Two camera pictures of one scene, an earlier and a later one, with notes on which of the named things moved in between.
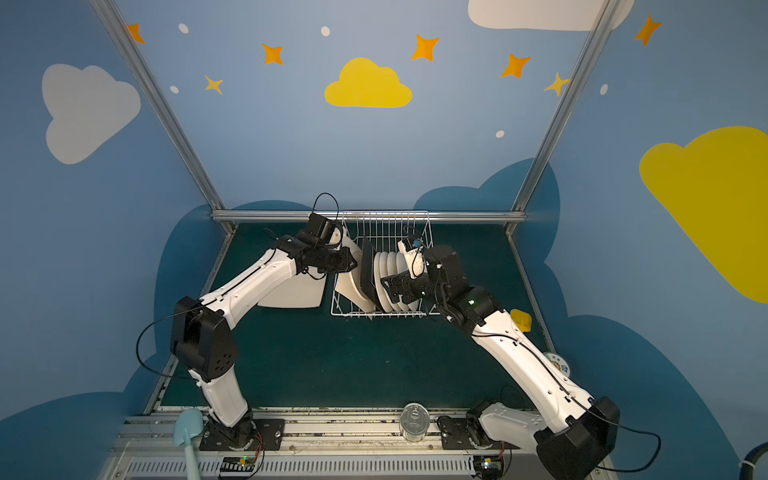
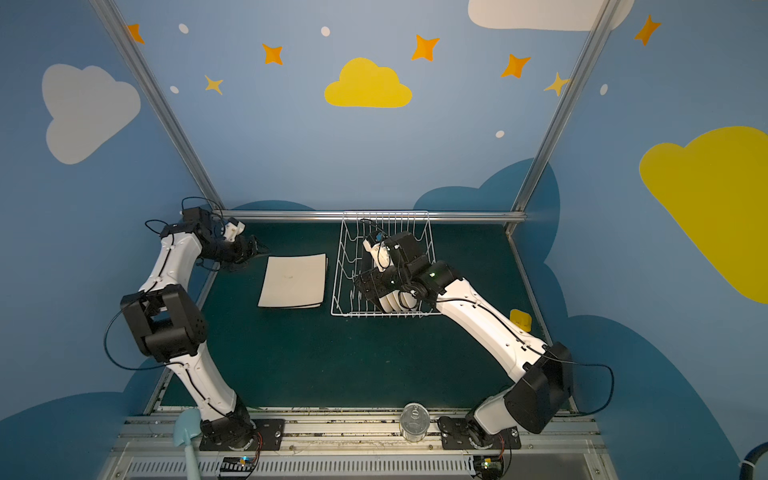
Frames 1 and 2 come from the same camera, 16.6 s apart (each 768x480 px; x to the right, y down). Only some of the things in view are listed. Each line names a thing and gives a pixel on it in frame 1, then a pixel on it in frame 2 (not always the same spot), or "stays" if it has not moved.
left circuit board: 238,464 stays
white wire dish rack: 391,276 stays
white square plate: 299,290 stays
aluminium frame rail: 371,216 stays
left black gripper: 336,259 to 241,247
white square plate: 349,283 to 295,281
